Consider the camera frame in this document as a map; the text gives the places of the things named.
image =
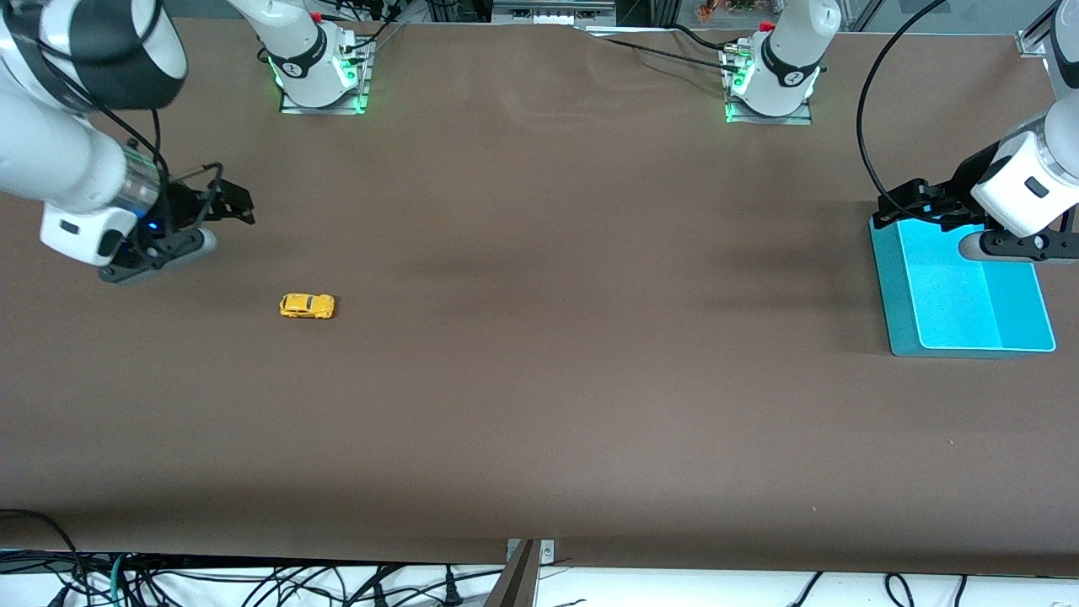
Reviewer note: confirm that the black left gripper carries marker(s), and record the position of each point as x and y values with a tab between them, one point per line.
958	190

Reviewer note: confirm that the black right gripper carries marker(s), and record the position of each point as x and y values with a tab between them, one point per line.
184	206

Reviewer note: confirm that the yellow beetle toy car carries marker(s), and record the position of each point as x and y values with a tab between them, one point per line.
308	306

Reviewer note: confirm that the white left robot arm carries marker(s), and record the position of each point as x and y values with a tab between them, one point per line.
788	67

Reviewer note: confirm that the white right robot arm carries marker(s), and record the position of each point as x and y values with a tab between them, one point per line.
59	160

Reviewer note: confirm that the turquoise plastic bin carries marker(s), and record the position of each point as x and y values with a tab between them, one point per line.
952	295

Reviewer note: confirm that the grey metal control box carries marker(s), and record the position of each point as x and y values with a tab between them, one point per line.
552	12

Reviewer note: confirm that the brown angled strut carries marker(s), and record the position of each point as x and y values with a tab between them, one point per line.
514	586

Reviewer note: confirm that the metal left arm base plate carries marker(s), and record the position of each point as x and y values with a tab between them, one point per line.
767	120

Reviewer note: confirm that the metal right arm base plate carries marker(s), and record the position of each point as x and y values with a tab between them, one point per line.
364	84

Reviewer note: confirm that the aluminium corner bracket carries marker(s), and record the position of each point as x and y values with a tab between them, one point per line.
1033	44

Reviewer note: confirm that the metal table edge bracket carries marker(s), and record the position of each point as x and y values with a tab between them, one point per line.
546	552

